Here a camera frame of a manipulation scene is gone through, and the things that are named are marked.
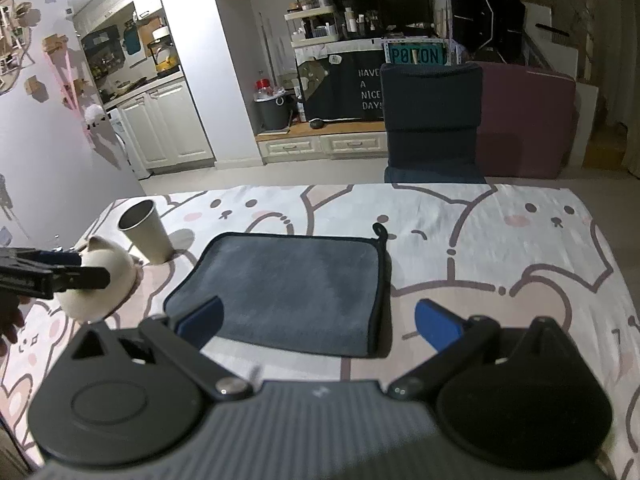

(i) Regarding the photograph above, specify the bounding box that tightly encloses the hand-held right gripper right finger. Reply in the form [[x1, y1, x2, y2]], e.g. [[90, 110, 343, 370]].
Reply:
[[387, 299, 582, 403]]

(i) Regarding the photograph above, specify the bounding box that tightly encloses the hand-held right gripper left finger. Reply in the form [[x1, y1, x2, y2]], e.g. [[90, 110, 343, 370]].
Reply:
[[70, 296, 257, 403]]

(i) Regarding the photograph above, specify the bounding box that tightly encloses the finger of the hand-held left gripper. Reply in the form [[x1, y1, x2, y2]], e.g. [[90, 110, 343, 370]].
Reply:
[[34, 249, 84, 268], [50, 266, 112, 295]]

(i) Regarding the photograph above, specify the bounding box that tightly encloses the grey towel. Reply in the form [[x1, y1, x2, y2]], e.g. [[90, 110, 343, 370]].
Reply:
[[163, 222, 395, 359]]

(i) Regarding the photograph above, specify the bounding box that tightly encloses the person's left hand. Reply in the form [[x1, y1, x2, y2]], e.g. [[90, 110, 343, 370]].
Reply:
[[0, 292, 26, 346]]

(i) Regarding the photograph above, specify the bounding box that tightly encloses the cream cat-ear bowl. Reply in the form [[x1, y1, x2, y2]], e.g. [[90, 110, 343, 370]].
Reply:
[[52, 235, 144, 324]]

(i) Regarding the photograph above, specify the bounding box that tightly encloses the beige cup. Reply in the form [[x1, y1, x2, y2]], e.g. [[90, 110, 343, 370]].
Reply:
[[117, 199, 176, 265]]

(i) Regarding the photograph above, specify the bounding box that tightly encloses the cartoon printed table cover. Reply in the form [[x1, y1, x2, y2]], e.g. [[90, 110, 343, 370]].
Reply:
[[0, 183, 640, 480]]

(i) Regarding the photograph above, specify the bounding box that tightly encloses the white kitchen cabinet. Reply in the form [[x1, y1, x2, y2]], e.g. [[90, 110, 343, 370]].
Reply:
[[117, 79, 217, 172]]

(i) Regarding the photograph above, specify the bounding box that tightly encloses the dark blue floor chair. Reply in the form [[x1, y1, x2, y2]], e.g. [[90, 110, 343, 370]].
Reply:
[[381, 61, 489, 185]]

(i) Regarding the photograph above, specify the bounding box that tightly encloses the cream drawer cabinet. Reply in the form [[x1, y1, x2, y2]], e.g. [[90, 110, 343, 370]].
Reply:
[[256, 131, 389, 165]]

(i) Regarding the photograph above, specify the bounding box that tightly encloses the grey trash bin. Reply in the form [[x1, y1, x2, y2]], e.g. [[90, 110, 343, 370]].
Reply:
[[253, 94, 294, 132]]

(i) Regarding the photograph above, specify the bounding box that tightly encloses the white board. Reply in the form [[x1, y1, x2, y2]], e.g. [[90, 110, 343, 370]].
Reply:
[[570, 79, 600, 170]]

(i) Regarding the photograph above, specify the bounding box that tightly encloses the black lettered cloth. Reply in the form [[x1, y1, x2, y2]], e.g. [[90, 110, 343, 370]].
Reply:
[[297, 49, 389, 122]]

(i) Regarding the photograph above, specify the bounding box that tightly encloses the teal sign plate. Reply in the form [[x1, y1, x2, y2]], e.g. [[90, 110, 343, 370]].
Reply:
[[388, 45, 446, 67]]

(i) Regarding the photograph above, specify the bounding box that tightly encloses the white storage rack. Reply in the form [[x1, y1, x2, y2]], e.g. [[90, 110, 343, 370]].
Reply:
[[284, 4, 342, 47]]

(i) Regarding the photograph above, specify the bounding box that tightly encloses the black cosmetics rack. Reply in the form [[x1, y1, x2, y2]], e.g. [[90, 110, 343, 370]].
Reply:
[[339, 0, 387, 40]]

